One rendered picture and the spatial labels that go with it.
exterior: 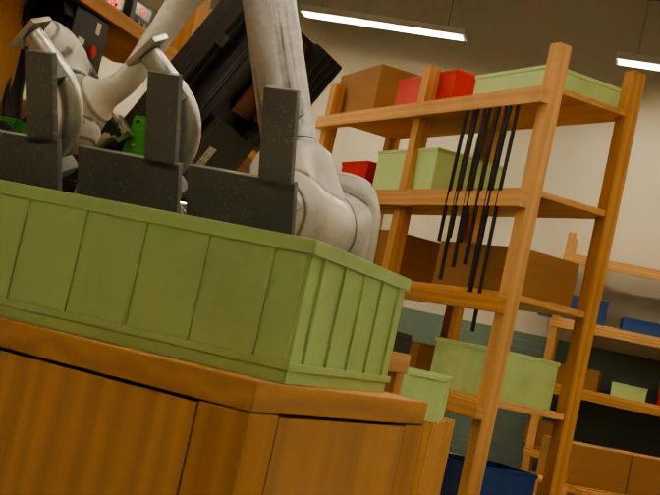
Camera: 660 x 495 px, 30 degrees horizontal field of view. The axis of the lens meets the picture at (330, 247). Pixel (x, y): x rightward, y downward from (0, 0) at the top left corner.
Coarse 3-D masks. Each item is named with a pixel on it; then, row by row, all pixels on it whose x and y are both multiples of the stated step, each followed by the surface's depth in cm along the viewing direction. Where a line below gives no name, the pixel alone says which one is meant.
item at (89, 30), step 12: (48, 0) 295; (60, 0) 294; (48, 12) 294; (60, 12) 293; (84, 12) 296; (72, 24) 292; (84, 24) 297; (96, 24) 302; (108, 24) 308; (84, 36) 298; (96, 36) 303; (84, 48) 299; (96, 48) 304; (96, 60) 306; (96, 72) 307
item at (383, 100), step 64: (320, 128) 720; (384, 128) 712; (448, 128) 669; (512, 128) 541; (384, 192) 631; (448, 192) 576; (512, 192) 530; (384, 256) 624; (448, 256) 582; (512, 256) 526; (448, 320) 638; (512, 320) 525; (576, 320) 547; (512, 384) 540; (576, 384) 541
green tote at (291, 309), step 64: (0, 192) 156; (64, 192) 153; (0, 256) 155; (64, 256) 152; (128, 256) 149; (192, 256) 146; (256, 256) 144; (320, 256) 143; (64, 320) 151; (128, 320) 148; (192, 320) 145; (256, 320) 142; (320, 320) 148; (384, 320) 172; (320, 384) 152; (384, 384) 178
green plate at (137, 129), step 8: (136, 120) 296; (144, 120) 296; (136, 128) 295; (144, 128) 295; (136, 136) 294; (144, 136) 294; (128, 144) 294; (136, 144) 293; (144, 144) 293; (128, 152) 293; (136, 152) 293
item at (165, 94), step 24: (168, 96) 158; (168, 120) 159; (168, 144) 160; (96, 168) 164; (120, 168) 163; (144, 168) 162; (168, 168) 161; (96, 192) 166; (120, 192) 164; (144, 192) 163; (168, 192) 162
